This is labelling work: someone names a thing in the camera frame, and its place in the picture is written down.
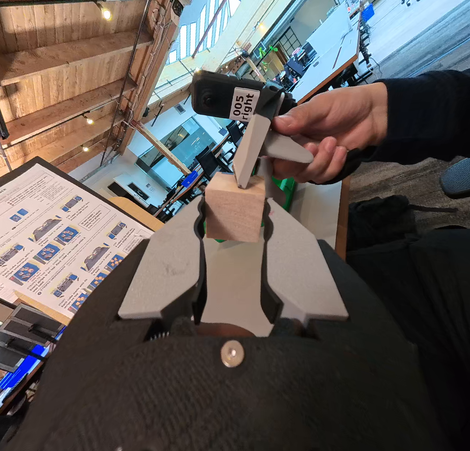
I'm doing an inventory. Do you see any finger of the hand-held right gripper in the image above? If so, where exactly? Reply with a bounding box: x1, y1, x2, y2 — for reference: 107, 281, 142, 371
256, 158, 275, 200
232, 113, 273, 190

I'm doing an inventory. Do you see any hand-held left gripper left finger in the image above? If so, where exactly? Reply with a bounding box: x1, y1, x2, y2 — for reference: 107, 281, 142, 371
118, 196, 208, 327

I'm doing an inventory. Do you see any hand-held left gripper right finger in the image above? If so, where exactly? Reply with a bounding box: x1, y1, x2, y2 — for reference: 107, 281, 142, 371
259, 197, 349, 325

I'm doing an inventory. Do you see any green plastic bin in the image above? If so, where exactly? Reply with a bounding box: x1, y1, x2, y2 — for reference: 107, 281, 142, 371
215, 176, 296, 244

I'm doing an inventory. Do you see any blue-taped wooden cube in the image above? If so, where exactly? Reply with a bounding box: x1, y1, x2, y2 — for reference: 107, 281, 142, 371
204, 172, 266, 243

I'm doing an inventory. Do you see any person's right hand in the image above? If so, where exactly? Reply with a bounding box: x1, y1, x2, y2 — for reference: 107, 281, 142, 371
271, 81, 389, 184

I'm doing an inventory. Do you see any wooden document stand white base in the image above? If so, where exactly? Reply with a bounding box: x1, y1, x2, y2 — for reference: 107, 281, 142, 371
0, 156, 165, 327

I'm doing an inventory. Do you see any long white background table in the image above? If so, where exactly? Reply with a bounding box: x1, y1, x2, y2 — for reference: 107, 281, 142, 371
294, 3, 362, 103

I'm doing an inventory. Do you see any printed instruction sheet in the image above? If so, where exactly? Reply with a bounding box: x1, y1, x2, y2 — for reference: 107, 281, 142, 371
0, 163, 155, 319

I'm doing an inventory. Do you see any grey panel on tripod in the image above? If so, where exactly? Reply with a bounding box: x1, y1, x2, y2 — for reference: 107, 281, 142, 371
0, 304, 67, 372

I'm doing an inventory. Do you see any person's grey shoe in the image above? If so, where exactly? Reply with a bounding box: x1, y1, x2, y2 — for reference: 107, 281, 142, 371
440, 158, 470, 199

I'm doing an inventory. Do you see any white ceiling security camera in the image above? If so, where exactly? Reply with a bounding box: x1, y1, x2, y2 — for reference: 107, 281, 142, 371
171, 0, 195, 20

